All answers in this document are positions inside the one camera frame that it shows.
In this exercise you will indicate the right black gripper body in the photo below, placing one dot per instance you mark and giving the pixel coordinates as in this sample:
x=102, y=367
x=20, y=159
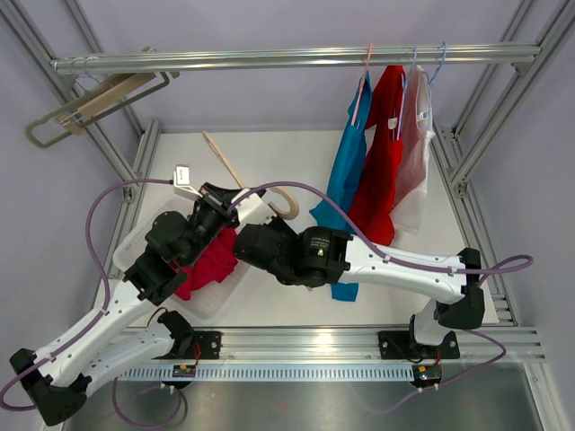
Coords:
x=278, y=226

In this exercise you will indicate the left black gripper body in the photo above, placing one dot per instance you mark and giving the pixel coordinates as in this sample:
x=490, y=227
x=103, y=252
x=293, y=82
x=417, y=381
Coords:
x=206, y=223

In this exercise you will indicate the magenta t shirt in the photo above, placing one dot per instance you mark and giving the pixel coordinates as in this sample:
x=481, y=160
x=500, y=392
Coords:
x=215, y=264

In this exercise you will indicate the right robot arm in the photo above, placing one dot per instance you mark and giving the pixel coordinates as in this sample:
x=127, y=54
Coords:
x=321, y=256

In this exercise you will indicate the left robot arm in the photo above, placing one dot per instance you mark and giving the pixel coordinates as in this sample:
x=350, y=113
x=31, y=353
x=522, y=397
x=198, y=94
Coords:
x=60, y=377

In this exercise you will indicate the blue t shirt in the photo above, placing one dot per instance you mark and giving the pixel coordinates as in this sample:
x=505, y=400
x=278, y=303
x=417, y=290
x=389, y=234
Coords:
x=344, y=180

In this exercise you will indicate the red t shirt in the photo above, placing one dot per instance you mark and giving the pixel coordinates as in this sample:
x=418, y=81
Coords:
x=374, y=199

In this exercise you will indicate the white t shirt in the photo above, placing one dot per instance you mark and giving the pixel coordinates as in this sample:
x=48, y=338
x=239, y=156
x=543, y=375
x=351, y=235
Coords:
x=411, y=185

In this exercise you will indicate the beige empty hanger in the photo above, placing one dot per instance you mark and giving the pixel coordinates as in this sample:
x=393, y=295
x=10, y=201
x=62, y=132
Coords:
x=112, y=94

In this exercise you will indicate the light blue hanger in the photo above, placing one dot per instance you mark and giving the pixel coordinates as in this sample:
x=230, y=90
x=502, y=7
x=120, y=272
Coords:
x=405, y=84

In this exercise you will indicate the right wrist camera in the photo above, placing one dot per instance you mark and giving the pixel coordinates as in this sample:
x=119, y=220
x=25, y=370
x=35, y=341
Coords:
x=251, y=210

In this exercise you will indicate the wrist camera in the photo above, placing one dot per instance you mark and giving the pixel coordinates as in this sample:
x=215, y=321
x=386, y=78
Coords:
x=182, y=185
x=251, y=210

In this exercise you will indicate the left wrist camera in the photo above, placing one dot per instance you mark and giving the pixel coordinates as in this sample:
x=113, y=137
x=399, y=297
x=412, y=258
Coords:
x=182, y=185

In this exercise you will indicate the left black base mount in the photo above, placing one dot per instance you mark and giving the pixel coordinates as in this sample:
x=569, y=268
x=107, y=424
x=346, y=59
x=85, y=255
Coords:
x=202, y=344

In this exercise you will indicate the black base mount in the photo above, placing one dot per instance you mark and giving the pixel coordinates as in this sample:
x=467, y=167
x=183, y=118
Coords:
x=202, y=344
x=397, y=345

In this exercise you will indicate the white cable duct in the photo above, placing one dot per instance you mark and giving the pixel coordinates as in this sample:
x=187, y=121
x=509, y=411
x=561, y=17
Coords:
x=270, y=373

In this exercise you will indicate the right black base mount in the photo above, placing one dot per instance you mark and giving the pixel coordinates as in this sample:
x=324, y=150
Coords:
x=397, y=345

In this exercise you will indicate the blue wire hanger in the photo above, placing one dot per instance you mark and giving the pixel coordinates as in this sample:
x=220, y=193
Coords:
x=433, y=78

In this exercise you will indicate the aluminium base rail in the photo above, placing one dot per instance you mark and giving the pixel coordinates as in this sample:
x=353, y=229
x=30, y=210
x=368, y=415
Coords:
x=345, y=345

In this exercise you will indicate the aluminium hanging rail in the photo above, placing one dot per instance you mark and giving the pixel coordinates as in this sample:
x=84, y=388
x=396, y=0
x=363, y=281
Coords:
x=100, y=64

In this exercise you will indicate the right aluminium frame post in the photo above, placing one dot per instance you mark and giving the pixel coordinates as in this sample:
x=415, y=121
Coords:
x=457, y=161

